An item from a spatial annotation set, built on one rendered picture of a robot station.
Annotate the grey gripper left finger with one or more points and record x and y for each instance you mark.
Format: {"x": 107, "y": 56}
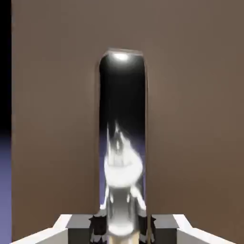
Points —
{"x": 76, "y": 228}

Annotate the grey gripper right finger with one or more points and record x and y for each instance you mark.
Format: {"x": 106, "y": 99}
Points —
{"x": 167, "y": 228}

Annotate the brown cabinet door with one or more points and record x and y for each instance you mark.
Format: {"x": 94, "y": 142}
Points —
{"x": 190, "y": 114}

